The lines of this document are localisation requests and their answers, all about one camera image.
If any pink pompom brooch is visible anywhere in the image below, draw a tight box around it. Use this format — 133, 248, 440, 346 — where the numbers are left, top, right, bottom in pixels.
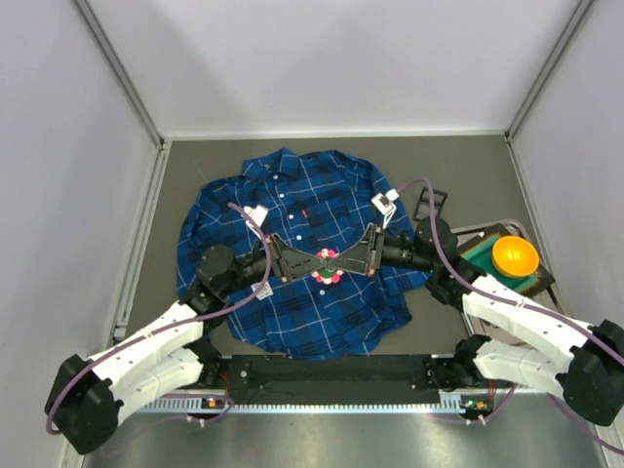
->
311, 249, 343, 285

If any blue plaid button shirt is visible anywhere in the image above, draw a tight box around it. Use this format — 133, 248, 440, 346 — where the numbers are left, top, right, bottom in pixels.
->
176, 148, 427, 361

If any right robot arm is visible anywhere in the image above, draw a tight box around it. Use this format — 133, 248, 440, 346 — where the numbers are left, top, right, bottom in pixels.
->
319, 218, 623, 426

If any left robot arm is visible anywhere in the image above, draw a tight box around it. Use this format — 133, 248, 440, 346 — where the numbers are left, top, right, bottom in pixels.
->
44, 234, 329, 454

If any white paper tag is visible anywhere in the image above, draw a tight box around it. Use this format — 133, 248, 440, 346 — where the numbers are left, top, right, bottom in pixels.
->
252, 282, 273, 300

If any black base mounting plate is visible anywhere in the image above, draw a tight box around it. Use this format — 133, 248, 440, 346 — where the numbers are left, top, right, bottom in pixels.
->
222, 355, 465, 406

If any green square tray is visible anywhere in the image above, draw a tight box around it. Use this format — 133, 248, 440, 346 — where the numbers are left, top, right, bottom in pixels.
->
458, 220, 555, 297

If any orange plastic bowl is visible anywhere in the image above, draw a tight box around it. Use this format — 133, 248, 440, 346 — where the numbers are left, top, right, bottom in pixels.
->
491, 236, 540, 278

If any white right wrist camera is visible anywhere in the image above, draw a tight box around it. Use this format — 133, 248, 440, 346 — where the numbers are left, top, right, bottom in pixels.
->
370, 188, 400, 229

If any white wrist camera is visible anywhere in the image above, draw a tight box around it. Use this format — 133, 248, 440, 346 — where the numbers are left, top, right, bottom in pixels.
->
244, 205, 269, 227
370, 188, 400, 229

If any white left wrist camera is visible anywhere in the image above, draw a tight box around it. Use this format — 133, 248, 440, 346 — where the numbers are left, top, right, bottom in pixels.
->
244, 205, 269, 227

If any small black frame stand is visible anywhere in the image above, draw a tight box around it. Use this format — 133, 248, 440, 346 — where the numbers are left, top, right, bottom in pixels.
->
412, 187, 448, 221

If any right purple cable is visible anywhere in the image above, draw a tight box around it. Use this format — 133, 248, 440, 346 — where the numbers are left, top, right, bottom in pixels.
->
394, 177, 624, 454

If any purple cable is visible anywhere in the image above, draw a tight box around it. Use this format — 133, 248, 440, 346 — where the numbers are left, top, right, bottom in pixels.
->
394, 177, 624, 454
45, 202, 272, 435

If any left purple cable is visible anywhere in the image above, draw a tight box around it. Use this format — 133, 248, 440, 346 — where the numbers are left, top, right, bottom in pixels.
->
45, 202, 272, 435

